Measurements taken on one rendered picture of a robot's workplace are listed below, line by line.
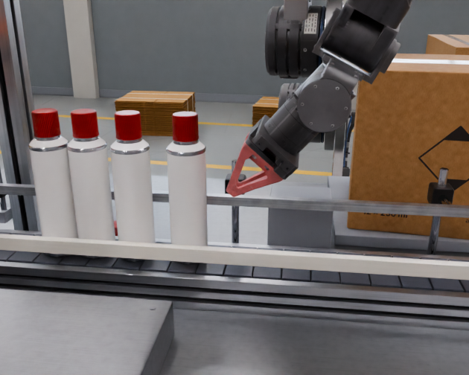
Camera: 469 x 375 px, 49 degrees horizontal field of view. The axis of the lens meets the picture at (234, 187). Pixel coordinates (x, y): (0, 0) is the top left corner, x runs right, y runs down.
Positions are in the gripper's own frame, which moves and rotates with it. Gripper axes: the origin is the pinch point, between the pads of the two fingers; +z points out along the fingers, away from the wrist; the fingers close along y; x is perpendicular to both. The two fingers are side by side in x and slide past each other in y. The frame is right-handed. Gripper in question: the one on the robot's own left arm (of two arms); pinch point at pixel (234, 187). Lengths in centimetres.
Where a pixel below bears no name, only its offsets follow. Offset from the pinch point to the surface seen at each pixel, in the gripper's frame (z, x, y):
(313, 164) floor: 63, 78, -313
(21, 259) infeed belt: 27.2, -15.3, 4.9
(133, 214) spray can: 11.1, -7.8, 3.4
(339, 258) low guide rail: -4.0, 15.3, 4.9
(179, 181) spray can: 3.2, -6.2, 3.1
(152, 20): 117, -124, -540
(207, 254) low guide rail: 7.6, 2.8, 5.1
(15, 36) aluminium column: 10.3, -39.3, -13.8
